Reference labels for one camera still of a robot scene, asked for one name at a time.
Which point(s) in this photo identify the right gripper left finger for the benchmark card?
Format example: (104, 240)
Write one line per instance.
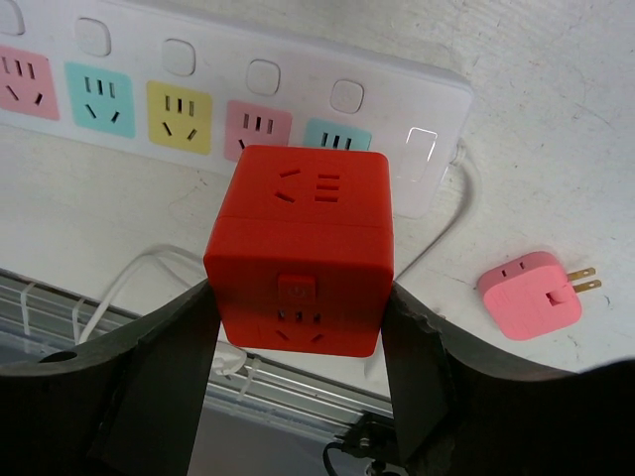
(125, 403)

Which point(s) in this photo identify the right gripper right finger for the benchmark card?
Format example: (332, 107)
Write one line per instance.
(462, 406)

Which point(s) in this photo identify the red cube socket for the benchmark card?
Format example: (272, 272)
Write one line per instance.
(301, 254)

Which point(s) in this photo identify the white multicolour power strip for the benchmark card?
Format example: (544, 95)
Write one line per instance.
(193, 89)

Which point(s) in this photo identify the pink flat plug adapter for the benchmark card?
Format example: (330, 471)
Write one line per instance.
(534, 295)

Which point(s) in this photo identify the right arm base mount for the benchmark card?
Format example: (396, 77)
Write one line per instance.
(372, 437)

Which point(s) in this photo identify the aluminium frame rail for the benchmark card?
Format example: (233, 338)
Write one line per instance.
(38, 321)

